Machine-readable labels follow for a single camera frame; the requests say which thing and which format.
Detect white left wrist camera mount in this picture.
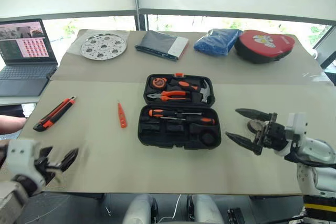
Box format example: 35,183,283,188
6,139,45,186

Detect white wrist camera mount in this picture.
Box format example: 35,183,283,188
6,139,45,186
284,112,308,142

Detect orange handled pliers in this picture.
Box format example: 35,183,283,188
146,90,192,103

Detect orange voltage tester pen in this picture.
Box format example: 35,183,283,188
117,102,128,129

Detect black electrical tape roll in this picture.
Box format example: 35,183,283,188
246,119,269,134

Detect perforated steel steamer plate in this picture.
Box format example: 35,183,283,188
79,33,128,61

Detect orange black tape measure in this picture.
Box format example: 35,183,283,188
150,76,168,89

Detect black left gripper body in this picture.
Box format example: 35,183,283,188
33,155,64,182

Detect dark open laptop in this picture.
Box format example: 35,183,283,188
0,18,59,97

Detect yellow black striped base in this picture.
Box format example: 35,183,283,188
302,195,336,221

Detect dark folded cloth package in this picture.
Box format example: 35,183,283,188
134,30,190,62

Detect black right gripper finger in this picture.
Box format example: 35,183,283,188
235,108,272,122
225,131,259,153

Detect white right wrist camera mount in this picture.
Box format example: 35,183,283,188
284,112,308,142

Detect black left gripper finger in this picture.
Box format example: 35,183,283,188
58,147,79,174
38,146,54,159

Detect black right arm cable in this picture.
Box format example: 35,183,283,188
285,140,336,169

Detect red black heart-shaped case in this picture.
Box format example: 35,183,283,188
234,29,297,65

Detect orange black utility knife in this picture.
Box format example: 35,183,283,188
33,96,77,133

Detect grey rounded robot leg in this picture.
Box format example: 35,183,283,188
122,194,159,224
186,194,224,224

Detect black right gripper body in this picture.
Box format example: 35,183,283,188
253,112,289,156

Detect white side table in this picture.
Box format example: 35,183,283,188
0,94,41,107

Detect orange black screwdriver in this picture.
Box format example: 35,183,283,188
148,108,203,119
160,115,216,126

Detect claw hammer orange black grip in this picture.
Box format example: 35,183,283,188
167,78,212,103

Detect thin white cable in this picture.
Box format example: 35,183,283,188
159,194,182,223

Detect blue plastic bag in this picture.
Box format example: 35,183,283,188
193,28,243,58

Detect black plastic tool case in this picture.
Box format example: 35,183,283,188
137,72,223,151

